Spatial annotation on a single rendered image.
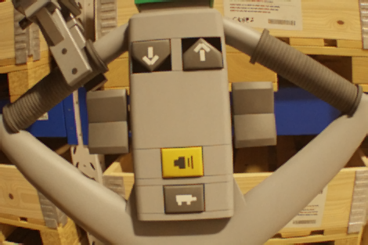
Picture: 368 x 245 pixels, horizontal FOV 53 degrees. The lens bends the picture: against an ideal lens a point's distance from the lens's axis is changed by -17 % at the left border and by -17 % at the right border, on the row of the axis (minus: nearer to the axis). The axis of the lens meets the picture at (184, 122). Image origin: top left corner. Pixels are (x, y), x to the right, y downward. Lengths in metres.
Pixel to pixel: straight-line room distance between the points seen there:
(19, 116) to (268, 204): 0.27
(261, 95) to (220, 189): 0.09
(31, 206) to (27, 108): 1.00
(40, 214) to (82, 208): 1.00
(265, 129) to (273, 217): 0.09
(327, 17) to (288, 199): 0.75
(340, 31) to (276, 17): 0.18
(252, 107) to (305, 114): 0.78
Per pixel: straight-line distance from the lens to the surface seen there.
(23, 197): 1.43
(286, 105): 1.17
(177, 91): 0.40
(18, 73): 1.29
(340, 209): 1.23
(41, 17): 0.40
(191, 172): 0.39
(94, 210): 0.43
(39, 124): 1.36
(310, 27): 1.10
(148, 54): 0.40
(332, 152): 0.43
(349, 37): 1.12
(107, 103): 0.41
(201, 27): 0.41
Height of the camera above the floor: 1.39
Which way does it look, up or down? 14 degrees down
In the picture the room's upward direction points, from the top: 4 degrees counter-clockwise
